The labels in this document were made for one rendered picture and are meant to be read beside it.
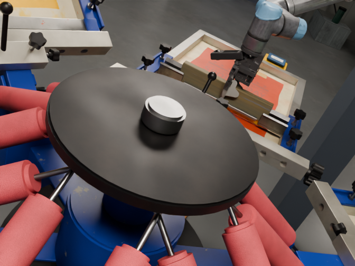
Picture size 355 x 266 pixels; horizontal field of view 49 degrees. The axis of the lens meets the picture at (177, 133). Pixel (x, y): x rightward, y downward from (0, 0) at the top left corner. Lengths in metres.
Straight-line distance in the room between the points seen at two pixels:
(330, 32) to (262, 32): 5.89
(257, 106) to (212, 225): 1.14
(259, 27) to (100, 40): 0.50
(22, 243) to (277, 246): 0.40
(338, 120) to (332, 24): 5.18
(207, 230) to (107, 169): 1.92
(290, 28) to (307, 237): 1.69
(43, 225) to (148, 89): 0.27
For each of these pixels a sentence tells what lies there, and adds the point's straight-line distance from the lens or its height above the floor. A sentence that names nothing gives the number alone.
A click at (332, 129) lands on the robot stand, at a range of 2.05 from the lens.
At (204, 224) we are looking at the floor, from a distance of 2.38.
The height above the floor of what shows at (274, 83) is 0.96.
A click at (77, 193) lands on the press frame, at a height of 1.15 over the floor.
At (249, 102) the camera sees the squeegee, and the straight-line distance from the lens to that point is 1.41.
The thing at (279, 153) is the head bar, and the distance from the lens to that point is 1.20.
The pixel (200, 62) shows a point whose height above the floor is 0.96.
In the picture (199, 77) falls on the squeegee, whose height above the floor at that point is 1.03.
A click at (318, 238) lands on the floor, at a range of 2.80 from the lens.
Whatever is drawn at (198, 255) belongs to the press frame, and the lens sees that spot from 0.82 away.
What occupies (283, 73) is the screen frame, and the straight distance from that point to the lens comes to 1.98.
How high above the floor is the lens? 1.62
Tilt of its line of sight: 33 degrees down
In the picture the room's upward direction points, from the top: 23 degrees clockwise
